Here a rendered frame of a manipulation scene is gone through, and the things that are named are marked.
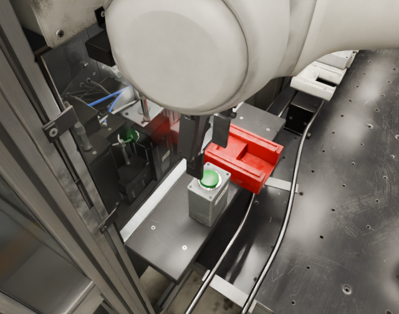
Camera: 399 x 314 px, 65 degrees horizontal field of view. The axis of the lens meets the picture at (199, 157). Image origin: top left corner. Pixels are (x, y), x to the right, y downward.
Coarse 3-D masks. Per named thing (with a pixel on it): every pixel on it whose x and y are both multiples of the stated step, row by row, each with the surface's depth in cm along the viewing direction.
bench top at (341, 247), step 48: (288, 96) 132; (336, 96) 132; (384, 96) 132; (288, 144) 115; (336, 144) 115; (384, 144) 115; (288, 192) 102; (336, 192) 102; (384, 192) 102; (240, 240) 92; (288, 240) 92; (336, 240) 92; (384, 240) 92; (240, 288) 83; (288, 288) 83; (336, 288) 83; (384, 288) 83
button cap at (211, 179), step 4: (204, 172) 63; (208, 172) 63; (212, 172) 63; (204, 176) 62; (208, 176) 62; (212, 176) 62; (216, 176) 62; (204, 180) 62; (208, 180) 62; (212, 180) 62; (216, 180) 62; (204, 184) 61; (208, 184) 61; (212, 184) 61; (216, 184) 62
